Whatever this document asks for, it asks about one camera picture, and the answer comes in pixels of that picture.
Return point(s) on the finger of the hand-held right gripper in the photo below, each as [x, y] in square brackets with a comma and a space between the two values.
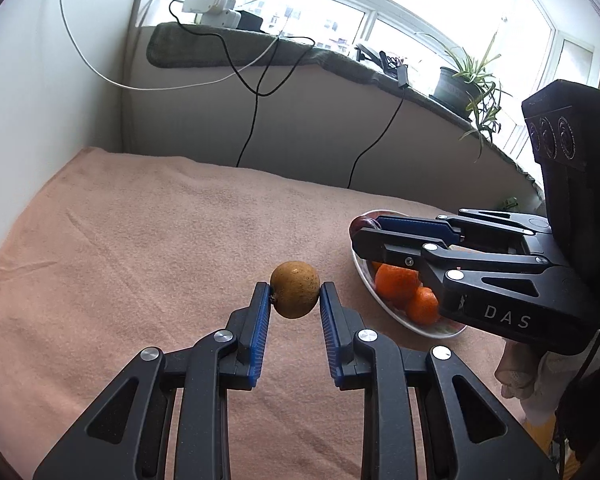
[390, 247]
[415, 227]

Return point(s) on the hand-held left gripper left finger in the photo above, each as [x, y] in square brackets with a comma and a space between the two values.
[260, 332]

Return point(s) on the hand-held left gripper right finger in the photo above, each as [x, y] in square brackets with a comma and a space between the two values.
[330, 332]

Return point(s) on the dark chestnut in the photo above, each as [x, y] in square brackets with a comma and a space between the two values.
[362, 224]

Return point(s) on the small orange kumquat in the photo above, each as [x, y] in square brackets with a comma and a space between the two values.
[424, 306]
[395, 284]

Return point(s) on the brown longan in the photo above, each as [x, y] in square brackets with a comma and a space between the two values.
[295, 287]

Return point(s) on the floral ceramic plate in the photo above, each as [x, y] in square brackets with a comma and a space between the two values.
[395, 317]

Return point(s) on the person's right forearm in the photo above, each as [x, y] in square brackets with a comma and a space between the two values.
[595, 410]

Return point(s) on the person's right hand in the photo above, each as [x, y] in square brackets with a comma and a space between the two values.
[525, 375]

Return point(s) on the green plastic bag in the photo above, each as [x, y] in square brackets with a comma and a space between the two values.
[510, 203]

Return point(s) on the peach towel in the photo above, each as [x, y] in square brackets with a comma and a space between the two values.
[155, 235]

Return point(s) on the potted spider plant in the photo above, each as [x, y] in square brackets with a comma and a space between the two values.
[455, 87]

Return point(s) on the black clip device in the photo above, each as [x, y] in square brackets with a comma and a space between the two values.
[367, 52]

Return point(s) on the white framed window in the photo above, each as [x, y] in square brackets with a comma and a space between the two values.
[375, 15]

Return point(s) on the black power adapter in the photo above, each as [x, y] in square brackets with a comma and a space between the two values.
[250, 21]

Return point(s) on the grey windowsill cloth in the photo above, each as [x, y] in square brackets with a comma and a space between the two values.
[205, 42]

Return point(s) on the white power adapters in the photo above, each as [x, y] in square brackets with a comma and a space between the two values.
[205, 2]

